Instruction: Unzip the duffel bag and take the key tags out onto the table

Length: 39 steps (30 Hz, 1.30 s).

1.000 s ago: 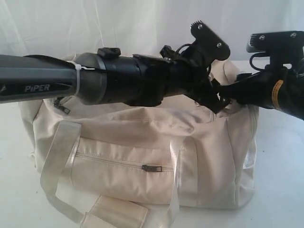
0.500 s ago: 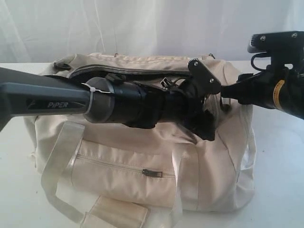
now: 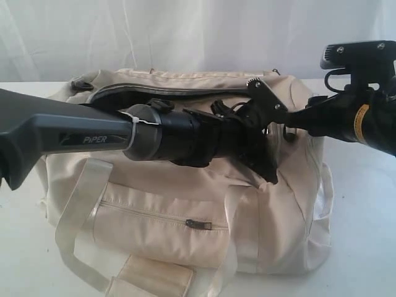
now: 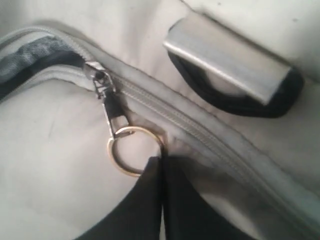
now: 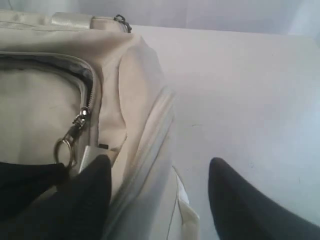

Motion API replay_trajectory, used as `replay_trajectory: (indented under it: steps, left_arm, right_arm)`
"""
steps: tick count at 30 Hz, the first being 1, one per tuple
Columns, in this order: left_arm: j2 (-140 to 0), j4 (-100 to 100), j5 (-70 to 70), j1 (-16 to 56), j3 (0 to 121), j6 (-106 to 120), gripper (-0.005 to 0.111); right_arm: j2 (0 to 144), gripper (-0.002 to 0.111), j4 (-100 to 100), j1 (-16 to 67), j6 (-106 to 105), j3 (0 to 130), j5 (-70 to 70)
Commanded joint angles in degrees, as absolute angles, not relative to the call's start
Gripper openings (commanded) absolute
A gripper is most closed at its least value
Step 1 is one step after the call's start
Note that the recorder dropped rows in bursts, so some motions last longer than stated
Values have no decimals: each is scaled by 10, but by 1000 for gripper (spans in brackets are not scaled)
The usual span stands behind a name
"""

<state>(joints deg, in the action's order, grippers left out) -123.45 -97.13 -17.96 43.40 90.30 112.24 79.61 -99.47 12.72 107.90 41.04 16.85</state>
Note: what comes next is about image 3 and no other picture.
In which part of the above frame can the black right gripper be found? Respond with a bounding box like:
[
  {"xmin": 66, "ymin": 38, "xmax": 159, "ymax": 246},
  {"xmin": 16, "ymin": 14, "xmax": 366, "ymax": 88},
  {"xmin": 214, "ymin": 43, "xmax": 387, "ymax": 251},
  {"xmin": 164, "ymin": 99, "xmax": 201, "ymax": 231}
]
[{"xmin": 285, "ymin": 89, "xmax": 374, "ymax": 142}]

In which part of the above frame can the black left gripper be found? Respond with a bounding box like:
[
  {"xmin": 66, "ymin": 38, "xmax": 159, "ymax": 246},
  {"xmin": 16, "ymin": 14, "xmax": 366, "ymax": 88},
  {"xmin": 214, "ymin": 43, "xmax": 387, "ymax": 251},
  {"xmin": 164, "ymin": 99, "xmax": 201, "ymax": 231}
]
[{"xmin": 182, "ymin": 100, "xmax": 278, "ymax": 184}]

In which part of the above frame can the beige fabric duffel bag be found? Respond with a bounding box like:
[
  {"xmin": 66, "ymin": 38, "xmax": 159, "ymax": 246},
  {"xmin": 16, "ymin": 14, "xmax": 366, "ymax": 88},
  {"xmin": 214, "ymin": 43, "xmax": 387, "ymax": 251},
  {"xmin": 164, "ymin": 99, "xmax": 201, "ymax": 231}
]
[{"xmin": 33, "ymin": 67, "xmax": 335, "ymax": 297}]

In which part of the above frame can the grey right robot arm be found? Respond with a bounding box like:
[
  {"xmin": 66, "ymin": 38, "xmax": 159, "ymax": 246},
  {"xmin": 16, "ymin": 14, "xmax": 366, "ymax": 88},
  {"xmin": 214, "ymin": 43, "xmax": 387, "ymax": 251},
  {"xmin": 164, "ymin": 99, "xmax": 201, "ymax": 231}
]
[{"xmin": 285, "ymin": 89, "xmax": 395, "ymax": 156}]

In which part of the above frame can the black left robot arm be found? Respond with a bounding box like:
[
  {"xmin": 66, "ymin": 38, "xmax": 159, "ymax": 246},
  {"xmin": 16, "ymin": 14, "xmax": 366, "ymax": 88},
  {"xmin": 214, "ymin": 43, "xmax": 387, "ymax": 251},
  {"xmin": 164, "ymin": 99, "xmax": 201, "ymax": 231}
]
[{"xmin": 1, "ymin": 90, "xmax": 278, "ymax": 190}]

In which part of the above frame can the dark front pocket zipper pull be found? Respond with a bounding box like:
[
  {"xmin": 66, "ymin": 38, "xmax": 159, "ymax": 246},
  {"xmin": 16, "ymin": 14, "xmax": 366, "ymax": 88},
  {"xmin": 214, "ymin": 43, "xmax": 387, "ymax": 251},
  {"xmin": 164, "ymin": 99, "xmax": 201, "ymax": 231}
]
[{"xmin": 185, "ymin": 219, "xmax": 213, "ymax": 231}]

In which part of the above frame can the white backdrop curtain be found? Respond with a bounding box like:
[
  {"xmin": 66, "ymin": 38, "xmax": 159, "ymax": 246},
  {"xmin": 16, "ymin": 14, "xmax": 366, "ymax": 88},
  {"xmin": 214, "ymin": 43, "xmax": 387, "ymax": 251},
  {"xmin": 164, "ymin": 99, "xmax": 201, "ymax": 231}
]
[{"xmin": 1, "ymin": 1, "xmax": 395, "ymax": 82}]

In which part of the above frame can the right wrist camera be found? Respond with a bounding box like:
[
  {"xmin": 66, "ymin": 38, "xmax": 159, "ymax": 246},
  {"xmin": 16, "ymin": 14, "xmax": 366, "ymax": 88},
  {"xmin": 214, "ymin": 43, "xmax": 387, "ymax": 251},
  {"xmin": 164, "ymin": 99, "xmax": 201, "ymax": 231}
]
[{"xmin": 320, "ymin": 40, "xmax": 395, "ymax": 93}]

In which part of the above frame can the black left strap D-ring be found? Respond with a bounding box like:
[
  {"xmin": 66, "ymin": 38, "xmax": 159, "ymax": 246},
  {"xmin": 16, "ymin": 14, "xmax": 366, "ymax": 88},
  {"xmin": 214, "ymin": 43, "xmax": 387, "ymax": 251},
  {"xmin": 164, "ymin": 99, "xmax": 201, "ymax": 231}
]
[{"xmin": 70, "ymin": 79, "xmax": 95, "ymax": 93}]

